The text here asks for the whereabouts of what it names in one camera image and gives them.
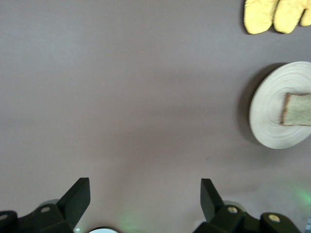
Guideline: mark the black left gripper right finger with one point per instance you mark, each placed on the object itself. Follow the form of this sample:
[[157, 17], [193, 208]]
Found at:
[[211, 201]]

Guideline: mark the yellow quilted oven mitt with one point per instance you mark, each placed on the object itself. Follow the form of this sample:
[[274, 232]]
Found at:
[[289, 17], [258, 17]]

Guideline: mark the brown table mat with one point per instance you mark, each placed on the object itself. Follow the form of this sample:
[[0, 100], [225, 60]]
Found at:
[[121, 97]]

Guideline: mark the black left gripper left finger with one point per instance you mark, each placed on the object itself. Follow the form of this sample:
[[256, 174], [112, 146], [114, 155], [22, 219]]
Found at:
[[73, 201]]

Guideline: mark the round wooden plate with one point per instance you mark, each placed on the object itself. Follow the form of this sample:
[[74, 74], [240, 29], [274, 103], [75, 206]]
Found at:
[[267, 116]]

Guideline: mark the brown bread toast slice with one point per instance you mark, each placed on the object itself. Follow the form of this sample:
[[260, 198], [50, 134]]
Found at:
[[297, 109]]

